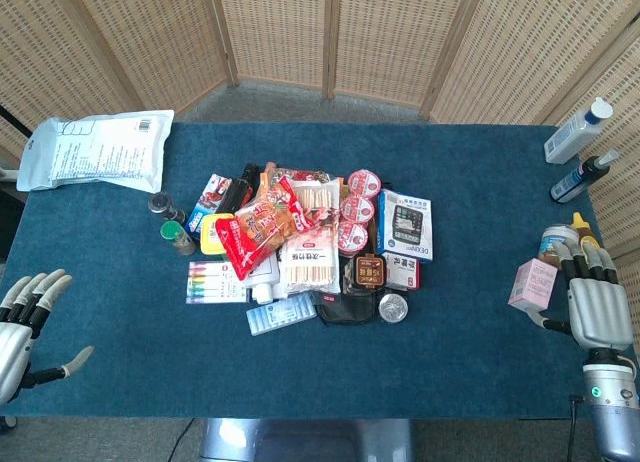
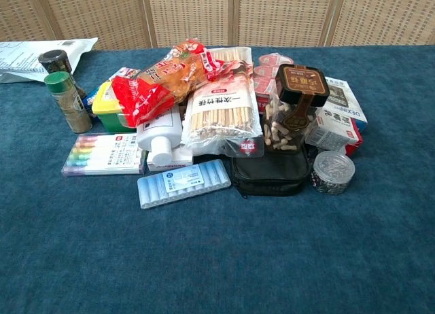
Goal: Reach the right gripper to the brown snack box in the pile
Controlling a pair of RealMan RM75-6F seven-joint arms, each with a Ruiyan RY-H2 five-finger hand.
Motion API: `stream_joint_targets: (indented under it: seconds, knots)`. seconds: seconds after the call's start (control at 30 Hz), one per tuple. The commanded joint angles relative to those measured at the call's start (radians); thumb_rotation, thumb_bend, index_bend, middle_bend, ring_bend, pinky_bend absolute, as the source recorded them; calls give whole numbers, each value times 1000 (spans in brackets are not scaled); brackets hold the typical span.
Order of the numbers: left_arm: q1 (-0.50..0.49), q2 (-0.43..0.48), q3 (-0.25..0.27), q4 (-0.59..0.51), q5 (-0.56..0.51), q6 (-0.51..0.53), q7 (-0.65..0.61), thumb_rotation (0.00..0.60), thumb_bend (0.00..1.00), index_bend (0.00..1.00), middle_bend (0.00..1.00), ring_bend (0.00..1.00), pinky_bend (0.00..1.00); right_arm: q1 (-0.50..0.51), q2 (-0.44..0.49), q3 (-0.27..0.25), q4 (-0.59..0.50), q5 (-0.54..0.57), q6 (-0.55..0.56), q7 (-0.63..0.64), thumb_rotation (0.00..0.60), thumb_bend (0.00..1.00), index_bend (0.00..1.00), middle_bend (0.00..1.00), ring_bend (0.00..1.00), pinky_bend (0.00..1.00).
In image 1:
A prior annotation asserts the white red small box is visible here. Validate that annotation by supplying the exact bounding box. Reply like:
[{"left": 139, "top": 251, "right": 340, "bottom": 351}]
[{"left": 383, "top": 253, "right": 423, "bottom": 290}]

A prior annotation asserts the brown square container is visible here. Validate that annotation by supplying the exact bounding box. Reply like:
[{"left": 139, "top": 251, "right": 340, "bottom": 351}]
[{"left": 353, "top": 253, "right": 387, "bottom": 289}]

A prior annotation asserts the blue table mat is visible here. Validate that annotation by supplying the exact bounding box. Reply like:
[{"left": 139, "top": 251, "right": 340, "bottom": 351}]
[{"left": 0, "top": 121, "right": 640, "bottom": 422}]

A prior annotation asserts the yellow-cap honey bottle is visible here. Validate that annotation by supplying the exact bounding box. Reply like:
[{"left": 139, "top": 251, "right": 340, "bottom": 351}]
[{"left": 570, "top": 211, "right": 602, "bottom": 253}]

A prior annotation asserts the black-lid transparent jar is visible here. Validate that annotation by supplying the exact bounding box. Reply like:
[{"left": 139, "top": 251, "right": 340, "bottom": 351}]
[{"left": 148, "top": 192, "right": 188, "bottom": 225}]

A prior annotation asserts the black fabric pouch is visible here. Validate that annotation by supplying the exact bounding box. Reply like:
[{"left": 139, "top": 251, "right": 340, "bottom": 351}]
[{"left": 315, "top": 254, "right": 387, "bottom": 327}]

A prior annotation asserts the black snack packet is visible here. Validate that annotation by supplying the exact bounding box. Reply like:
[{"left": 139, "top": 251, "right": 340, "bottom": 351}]
[{"left": 215, "top": 163, "right": 262, "bottom": 215}]

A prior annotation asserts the orange snack bag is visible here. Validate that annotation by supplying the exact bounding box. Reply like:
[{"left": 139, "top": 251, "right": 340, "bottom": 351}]
[{"left": 258, "top": 161, "right": 335, "bottom": 203}]

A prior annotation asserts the red snack bag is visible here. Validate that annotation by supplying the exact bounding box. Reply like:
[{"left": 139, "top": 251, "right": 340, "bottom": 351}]
[{"left": 215, "top": 175, "right": 315, "bottom": 282}]

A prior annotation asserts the white bottle blue cap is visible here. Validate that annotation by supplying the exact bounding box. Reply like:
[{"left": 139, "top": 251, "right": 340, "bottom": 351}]
[{"left": 543, "top": 97, "right": 615, "bottom": 165}]

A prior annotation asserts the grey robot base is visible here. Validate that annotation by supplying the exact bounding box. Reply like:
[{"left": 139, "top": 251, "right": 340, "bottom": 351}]
[{"left": 198, "top": 417, "right": 414, "bottom": 462}]

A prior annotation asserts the white plastic mailer bag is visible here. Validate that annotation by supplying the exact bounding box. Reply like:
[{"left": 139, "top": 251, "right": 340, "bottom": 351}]
[{"left": 16, "top": 109, "right": 176, "bottom": 194}]

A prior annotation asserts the green-lid spice jar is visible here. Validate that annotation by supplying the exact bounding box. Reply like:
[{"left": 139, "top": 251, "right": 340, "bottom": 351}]
[{"left": 159, "top": 220, "right": 197, "bottom": 257}]

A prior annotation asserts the blue calculator box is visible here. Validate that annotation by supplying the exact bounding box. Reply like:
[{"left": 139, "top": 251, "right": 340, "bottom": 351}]
[{"left": 374, "top": 188, "right": 435, "bottom": 264}]

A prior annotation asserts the dark spray bottle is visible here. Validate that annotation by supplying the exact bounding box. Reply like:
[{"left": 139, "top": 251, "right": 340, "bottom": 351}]
[{"left": 549, "top": 149, "right": 620, "bottom": 204}]

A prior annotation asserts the black cable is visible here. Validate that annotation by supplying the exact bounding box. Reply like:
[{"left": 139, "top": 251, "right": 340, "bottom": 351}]
[{"left": 569, "top": 394, "right": 587, "bottom": 462}]

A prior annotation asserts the round metal tin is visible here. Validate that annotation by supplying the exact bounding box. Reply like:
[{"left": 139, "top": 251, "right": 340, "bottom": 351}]
[{"left": 377, "top": 291, "right": 410, "bottom": 324}]

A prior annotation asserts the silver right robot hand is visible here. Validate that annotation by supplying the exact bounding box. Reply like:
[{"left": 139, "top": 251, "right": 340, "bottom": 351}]
[{"left": 528, "top": 240, "right": 634, "bottom": 353}]

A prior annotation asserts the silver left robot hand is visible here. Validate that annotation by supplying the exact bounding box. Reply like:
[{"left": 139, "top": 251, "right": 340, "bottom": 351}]
[{"left": 0, "top": 268, "right": 96, "bottom": 406}]

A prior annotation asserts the grey-lid brown jar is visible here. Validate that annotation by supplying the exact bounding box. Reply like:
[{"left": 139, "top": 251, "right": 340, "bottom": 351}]
[{"left": 537, "top": 224, "right": 580, "bottom": 266}]

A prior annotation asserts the highlighter pen pack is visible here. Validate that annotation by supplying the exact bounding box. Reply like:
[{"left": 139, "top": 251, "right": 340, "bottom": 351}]
[{"left": 185, "top": 260, "right": 250, "bottom": 305}]

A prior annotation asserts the pink small box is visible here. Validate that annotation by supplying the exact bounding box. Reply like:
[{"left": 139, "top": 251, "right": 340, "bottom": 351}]
[{"left": 507, "top": 258, "right": 559, "bottom": 313}]

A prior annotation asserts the white tube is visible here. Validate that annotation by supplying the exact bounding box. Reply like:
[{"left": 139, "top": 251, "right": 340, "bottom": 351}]
[{"left": 244, "top": 254, "right": 281, "bottom": 305}]

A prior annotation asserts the woven folding screen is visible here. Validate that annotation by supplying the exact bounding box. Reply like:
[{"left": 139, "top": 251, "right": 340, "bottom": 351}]
[{"left": 0, "top": 0, "right": 640, "bottom": 303}]

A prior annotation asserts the light blue blister pack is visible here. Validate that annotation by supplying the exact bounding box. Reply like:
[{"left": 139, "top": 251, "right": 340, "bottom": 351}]
[{"left": 245, "top": 293, "right": 319, "bottom": 337}]

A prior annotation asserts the blue white snack box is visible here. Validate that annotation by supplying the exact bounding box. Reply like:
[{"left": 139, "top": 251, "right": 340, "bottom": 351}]
[{"left": 184, "top": 173, "right": 233, "bottom": 241}]

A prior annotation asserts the disposable chopsticks pack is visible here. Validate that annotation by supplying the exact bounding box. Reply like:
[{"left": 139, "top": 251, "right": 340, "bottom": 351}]
[{"left": 277, "top": 231, "right": 342, "bottom": 298}]

